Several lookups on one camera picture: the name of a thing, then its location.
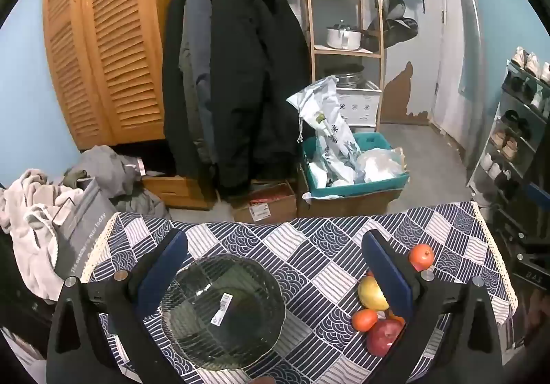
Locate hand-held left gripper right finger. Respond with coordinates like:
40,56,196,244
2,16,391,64
362,229,503,384

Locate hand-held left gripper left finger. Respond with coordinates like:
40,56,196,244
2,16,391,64
46,229,190,384

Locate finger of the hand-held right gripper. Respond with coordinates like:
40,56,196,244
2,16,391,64
505,230,550,282

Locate yellow-green mango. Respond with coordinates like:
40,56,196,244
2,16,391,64
358,276,390,311

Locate clear glass bowl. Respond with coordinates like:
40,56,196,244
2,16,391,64
160,254,287,372

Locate red apple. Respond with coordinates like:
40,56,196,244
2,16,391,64
366,319,405,358

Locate blue white patterned tablecloth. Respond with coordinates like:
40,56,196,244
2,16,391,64
0,200,518,384

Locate grey printed tote bag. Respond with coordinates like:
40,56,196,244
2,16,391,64
54,178,119,282

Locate teal box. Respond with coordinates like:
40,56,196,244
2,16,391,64
302,133,410,199

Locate grey clothing pile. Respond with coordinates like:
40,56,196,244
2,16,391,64
64,146,170,222

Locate rows of shoes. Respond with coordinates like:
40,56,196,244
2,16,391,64
479,47,550,200

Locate clear plastic bag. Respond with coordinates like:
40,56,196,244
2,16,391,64
356,148,407,184

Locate small labelled cardboard box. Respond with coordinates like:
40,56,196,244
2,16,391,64
232,181,297,222

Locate beige fleece blanket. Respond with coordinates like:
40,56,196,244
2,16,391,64
0,169,84,303

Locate white floral plastic bag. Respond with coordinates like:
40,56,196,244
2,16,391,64
286,76,364,188

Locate white patterned box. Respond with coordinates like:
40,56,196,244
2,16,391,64
335,81,382,127

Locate dark green coat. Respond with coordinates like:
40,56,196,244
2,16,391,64
162,0,202,179

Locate grey jacket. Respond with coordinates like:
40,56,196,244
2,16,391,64
183,0,216,166

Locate steel pot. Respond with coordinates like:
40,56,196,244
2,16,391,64
323,64,365,89

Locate black hooded coat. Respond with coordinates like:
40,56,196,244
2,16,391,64
208,0,311,200

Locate wooden louvered wardrobe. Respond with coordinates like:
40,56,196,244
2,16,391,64
42,0,218,211

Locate white door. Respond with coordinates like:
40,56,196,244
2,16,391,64
430,0,482,148

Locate white cooking pot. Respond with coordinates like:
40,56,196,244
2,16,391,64
326,22,364,50

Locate hanging hats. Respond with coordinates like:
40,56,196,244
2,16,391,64
380,0,419,49

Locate bamboo shelf rack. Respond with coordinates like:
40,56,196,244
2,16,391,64
301,0,384,132

